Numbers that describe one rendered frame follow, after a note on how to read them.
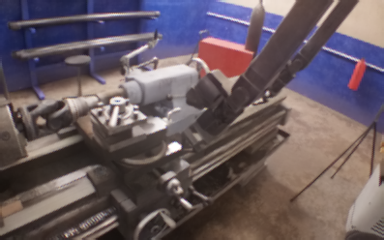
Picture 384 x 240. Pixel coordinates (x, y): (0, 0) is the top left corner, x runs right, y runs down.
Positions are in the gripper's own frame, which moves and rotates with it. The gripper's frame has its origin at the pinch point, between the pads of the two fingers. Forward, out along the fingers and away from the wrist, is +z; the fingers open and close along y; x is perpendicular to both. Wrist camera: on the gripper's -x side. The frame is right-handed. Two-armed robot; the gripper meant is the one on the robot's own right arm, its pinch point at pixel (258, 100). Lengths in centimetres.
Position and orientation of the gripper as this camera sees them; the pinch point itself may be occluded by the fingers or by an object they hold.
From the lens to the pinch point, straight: 107.5
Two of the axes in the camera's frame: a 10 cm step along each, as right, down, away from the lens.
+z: -5.0, 5.3, 6.9
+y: -6.2, 3.3, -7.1
